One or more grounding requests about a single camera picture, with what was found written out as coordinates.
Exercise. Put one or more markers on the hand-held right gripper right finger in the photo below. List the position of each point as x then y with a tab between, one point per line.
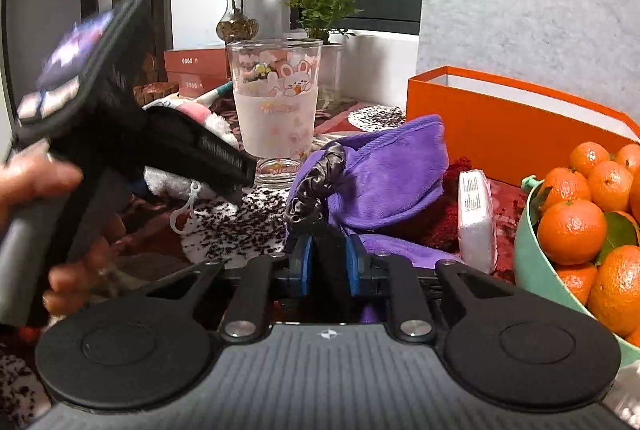
359	265

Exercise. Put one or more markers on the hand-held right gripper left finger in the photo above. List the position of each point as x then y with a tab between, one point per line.
300	265

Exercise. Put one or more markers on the black scrunchie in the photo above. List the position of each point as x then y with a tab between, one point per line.
320	180

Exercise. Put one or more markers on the purple plush cloth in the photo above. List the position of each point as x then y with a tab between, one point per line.
390	180

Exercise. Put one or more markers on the pink tissue packet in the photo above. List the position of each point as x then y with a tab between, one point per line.
475	230

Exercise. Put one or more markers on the orange box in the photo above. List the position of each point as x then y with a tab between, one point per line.
475	135

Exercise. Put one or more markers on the person's left hand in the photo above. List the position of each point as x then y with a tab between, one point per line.
35	182

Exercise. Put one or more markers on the brown wooden ornament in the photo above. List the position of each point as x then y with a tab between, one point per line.
155	93

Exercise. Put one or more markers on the patterned fleece blanket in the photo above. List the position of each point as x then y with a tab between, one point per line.
225	230

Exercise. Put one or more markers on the dark red plush bear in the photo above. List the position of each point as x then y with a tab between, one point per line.
440	225

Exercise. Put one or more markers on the cream package with striped edge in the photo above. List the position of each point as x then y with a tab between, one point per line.
217	91

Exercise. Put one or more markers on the rabbit print glass cup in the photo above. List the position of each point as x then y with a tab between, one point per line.
275	125

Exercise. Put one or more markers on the green bowl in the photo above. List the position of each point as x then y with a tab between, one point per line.
537	270

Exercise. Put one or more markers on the pile of tangerines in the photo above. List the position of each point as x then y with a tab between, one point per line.
572	230

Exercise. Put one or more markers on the green plant in clear pot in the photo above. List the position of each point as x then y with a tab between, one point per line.
320	10

